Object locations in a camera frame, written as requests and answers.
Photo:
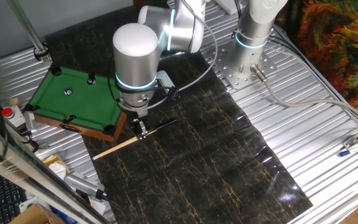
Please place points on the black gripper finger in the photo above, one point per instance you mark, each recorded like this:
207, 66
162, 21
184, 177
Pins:
137, 132
144, 129

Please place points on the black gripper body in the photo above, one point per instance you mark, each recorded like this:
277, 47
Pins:
140, 119

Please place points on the wooden pool cue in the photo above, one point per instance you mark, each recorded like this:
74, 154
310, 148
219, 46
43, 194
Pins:
117, 149

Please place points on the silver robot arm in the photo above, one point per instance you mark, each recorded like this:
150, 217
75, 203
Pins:
135, 56

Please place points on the mini green pool table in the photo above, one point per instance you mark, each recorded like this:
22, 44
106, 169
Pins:
82, 105

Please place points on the dark blue pool ball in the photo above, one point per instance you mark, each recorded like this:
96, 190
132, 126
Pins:
91, 81

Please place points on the blue striped pool ball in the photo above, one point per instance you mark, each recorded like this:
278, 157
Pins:
68, 92

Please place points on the black marble pattern mat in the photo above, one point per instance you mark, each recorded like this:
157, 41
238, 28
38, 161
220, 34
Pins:
197, 161

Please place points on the yellow paper bag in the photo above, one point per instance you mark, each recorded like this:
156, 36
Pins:
53, 160

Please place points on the small wooden block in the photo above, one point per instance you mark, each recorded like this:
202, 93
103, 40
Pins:
15, 102

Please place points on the grey box with green button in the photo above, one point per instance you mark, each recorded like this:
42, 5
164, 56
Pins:
30, 203

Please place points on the brown cardboard box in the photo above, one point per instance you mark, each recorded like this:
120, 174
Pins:
33, 216

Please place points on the silver metal pole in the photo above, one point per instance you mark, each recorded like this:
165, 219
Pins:
26, 26

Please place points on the blue capped pen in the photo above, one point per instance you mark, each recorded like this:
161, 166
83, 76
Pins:
345, 153

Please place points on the colourful patterned cloth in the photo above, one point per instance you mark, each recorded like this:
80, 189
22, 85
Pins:
337, 46

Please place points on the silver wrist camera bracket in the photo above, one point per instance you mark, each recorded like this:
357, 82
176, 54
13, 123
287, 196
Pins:
166, 80

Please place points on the ribbed silver camera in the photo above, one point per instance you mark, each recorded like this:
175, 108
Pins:
81, 183

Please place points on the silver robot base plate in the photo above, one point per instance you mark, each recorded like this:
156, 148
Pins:
228, 70

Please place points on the aluminium frame bar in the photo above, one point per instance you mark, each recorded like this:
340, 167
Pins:
26, 174

